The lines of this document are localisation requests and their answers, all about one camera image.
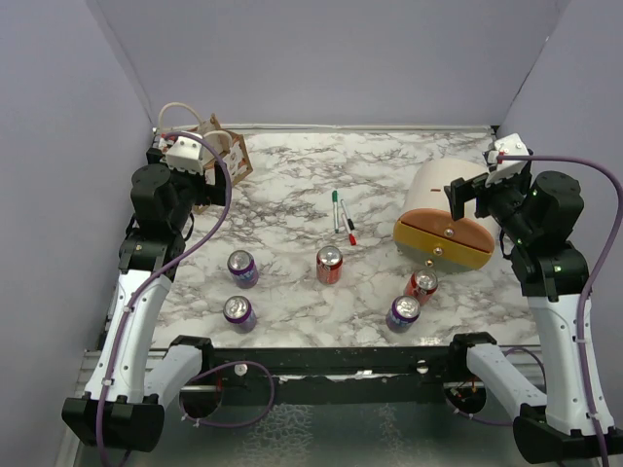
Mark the red cola can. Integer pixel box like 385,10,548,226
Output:
316,245,343,285
404,269,438,306

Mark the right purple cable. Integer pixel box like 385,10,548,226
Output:
450,155,623,467

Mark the purple can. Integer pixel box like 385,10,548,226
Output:
385,295,421,333
227,250,259,289
223,296,257,334

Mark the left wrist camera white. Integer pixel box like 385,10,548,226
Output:
165,136,204,175

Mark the green marker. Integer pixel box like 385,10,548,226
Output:
332,190,340,234

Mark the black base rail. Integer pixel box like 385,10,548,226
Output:
175,332,500,406

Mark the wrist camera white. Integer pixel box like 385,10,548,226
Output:
165,136,204,175
483,133,531,188

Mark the purple cable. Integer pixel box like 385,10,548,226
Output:
450,155,623,467
95,131,276,467

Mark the canvas bag with rope handles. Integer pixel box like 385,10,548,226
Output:
155,102,253,214

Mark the red marker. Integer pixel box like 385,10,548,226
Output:
342,213,357,246

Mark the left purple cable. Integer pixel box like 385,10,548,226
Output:
95,131,276,467

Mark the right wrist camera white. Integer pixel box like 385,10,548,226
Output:
483,133,531,188

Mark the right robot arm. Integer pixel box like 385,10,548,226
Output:
444,170,622,464

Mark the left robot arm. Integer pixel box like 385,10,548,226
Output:
61,163,232,466

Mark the cream and orange bread box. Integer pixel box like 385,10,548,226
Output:
393,158,498,272

